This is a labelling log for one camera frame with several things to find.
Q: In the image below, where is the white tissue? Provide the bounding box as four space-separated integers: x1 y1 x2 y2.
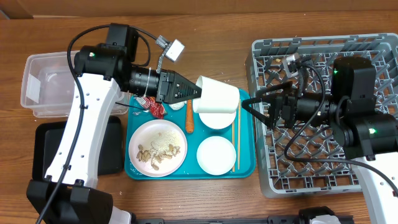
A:
169 101 187 111

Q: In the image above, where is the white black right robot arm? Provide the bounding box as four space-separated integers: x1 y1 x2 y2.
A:
242 54 397 223

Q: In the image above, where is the white plate with food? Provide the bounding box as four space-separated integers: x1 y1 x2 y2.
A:
128 119 188 177

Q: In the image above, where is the red snack wrapper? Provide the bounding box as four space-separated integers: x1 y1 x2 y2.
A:
135 96 167 119

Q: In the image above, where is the grey plastic dish rack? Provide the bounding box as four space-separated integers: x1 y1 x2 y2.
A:
245 33 397 198

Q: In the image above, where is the clear plastic bin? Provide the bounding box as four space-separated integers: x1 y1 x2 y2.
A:
21 52 130 120

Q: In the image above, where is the white bowl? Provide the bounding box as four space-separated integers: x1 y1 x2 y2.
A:
197 136 235 175
199 112 236 129

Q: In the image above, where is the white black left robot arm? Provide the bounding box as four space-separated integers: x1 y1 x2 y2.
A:
27 23 201 223

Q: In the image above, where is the white paper cup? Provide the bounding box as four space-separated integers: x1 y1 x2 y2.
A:
193 76 239 113

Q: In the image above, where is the black plastic bin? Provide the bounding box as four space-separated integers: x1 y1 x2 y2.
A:
32 116 124 180

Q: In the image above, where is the teal plastic tray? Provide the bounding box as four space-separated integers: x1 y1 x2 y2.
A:
125 99 256 180

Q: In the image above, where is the orange carrot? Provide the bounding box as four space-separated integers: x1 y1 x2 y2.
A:
185 100 195 134

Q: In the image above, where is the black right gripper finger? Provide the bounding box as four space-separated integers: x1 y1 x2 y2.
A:
256 81 292 98
241 98 279 129

